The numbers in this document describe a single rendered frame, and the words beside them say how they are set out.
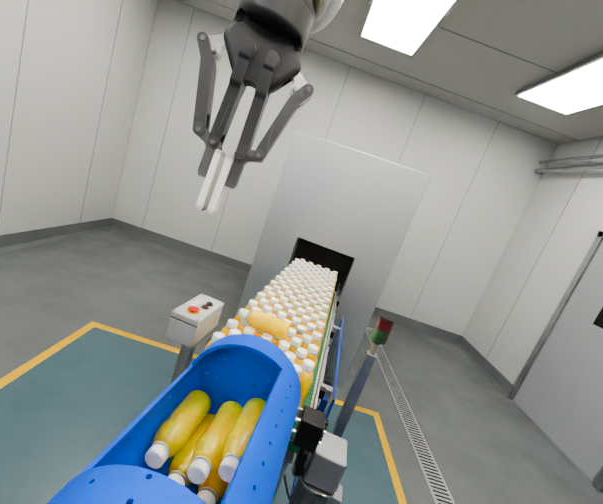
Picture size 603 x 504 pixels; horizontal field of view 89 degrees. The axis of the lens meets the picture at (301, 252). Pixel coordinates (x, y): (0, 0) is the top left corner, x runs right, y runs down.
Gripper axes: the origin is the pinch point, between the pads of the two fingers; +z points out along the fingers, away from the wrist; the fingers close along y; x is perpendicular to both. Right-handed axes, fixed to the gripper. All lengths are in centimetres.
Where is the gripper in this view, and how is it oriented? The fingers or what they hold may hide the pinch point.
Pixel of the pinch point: (216, 183)
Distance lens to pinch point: 36.9
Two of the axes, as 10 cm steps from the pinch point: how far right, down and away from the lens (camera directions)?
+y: -9.2, -3.6, -1.6
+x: 0.9, 2.0, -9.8
